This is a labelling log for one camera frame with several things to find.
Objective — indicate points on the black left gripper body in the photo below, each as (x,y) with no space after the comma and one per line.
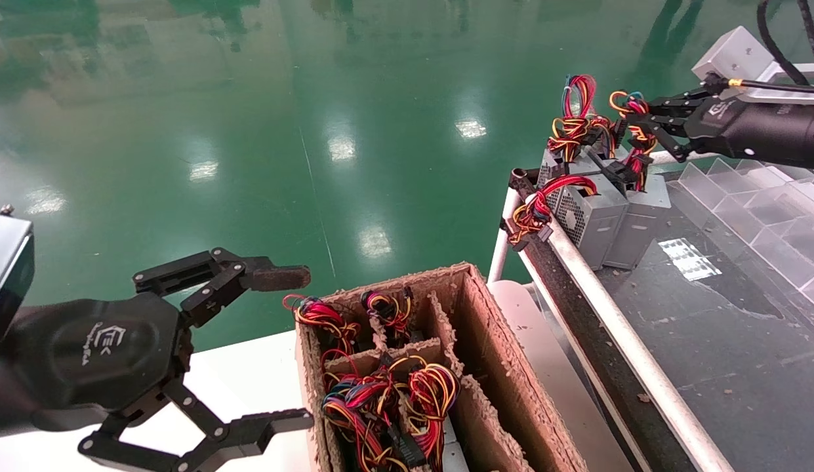
(98,354)

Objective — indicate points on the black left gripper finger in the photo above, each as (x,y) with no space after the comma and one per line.
(275,275)
(249,436)

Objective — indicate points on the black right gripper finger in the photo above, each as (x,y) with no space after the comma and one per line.
(672,103)
(672,141)

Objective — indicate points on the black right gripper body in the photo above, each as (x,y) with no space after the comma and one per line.
(718,121)

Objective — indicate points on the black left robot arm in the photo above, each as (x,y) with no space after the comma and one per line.
(3,400)

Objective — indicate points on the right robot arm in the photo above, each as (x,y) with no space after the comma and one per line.
(787,134)

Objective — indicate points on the clear acrylic divider tray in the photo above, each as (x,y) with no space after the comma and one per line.
(761,223)

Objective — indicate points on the black pipe connector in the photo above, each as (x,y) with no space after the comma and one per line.
(521,180)

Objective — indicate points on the brown cardboard divider box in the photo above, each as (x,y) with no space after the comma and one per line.
(495,341)

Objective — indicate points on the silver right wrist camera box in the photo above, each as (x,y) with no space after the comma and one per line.
(734,56)

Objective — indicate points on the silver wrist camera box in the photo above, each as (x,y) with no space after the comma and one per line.
(734,56)
(3,275)

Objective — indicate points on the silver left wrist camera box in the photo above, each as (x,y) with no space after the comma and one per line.
(3,275)

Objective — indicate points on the white frame leg pipe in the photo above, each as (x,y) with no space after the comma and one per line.
(498,262)

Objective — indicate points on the long white frame pipe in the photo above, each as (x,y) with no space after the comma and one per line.
(643,367)

